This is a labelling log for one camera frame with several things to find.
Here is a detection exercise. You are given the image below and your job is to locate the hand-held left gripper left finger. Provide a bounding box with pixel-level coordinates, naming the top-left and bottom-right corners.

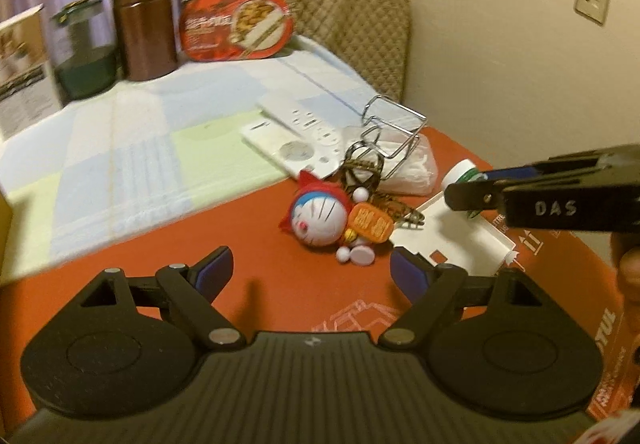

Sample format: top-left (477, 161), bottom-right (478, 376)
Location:
top-left (80, 246), bottom-right (243, 351)

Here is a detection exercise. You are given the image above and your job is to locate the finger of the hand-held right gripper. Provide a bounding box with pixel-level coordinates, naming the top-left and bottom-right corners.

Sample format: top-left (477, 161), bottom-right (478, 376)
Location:
top-left (482, 144), bottom-right (640, 183)
top-left (444, 177), bottom-right (507, 215)

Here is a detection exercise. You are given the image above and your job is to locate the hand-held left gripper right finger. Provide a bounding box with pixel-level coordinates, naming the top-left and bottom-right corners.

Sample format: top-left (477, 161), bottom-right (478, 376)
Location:
top-left (379, 246), bottom-right (549, 351)

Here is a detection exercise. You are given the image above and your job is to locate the white bottle with green cap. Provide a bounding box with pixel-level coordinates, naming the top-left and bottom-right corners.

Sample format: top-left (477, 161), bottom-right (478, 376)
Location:
top-left (442, 160), bottom-right (495, 221)

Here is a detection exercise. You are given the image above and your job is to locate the white remote with round dial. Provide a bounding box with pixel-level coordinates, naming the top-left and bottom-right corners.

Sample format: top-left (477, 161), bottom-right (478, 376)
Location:
top-left (241, 120), bottom-right (346, 179)

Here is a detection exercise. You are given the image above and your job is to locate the long white remote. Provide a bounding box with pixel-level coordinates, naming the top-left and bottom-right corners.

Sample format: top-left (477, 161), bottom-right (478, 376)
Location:
top-left (257, 94), bottom-right (346, 155)

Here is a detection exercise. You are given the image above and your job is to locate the person's right hand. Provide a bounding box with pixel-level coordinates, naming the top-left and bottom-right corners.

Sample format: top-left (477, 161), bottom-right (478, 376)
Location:
top-left (617, 245), bottom-right (640, 293)

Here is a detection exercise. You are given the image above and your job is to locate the flat white box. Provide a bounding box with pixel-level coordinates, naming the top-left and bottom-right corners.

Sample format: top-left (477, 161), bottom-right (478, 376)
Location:
top-left (395, 191), bottom-right (519, 275)

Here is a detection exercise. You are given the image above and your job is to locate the orange charm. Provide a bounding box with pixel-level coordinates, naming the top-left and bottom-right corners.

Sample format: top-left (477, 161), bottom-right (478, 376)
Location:
top-left (344, 204), bottom-right (396, 245)

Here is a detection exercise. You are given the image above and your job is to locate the clear plastic swab box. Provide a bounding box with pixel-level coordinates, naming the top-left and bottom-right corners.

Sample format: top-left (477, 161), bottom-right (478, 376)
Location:
top-left (345, 126), bottom-right (439, 197)

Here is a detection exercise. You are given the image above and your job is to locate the leopard print hair clip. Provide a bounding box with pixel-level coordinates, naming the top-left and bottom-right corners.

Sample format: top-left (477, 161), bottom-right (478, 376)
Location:
top-left (340, 144), bottom-right (426, 231)

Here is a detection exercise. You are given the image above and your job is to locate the orange cardboard box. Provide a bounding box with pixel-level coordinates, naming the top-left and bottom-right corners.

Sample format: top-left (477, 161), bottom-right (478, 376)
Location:
top-left (0, 126), bottom-right (640, 444)

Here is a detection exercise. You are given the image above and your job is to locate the round-headed cat toy figure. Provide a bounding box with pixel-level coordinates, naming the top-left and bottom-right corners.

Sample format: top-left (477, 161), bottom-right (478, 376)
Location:
top-left (280, 170), bottom-right (374, 267)

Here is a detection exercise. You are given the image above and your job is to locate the pastel checked cloth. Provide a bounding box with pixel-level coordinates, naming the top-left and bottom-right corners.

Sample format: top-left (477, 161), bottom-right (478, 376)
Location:
top-left (0, 46), bottom-right (376, 285)

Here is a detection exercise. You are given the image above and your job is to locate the quilted beige chair cover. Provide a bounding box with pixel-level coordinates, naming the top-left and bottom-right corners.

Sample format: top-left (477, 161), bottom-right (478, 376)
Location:
top-left (270, 0), bottom-right (414, 105)

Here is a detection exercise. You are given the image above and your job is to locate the red instant meal box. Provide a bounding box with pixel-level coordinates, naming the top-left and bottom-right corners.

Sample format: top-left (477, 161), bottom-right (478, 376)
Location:
top-left (179, 0), bottom-right (297, 62)

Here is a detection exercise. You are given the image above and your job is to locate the green glass jar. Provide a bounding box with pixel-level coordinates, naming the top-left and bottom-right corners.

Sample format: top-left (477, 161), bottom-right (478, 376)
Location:
top-left (50, 0), bottom-right (119, 100)

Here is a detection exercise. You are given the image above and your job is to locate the brown metal canister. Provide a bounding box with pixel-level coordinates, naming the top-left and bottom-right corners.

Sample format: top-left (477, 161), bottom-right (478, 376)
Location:
top-left (110, 0), bottom-right (179, 81)

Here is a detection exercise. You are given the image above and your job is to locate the printed cardboard box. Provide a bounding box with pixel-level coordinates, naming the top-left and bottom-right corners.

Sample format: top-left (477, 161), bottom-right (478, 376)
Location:
top-left (0, 6), bottom-right (64, 141)

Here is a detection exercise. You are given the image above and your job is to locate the chrome wire rack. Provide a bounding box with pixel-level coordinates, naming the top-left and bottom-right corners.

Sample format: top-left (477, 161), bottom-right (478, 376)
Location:
top-left (361, 94), bottom-right (427, 181)

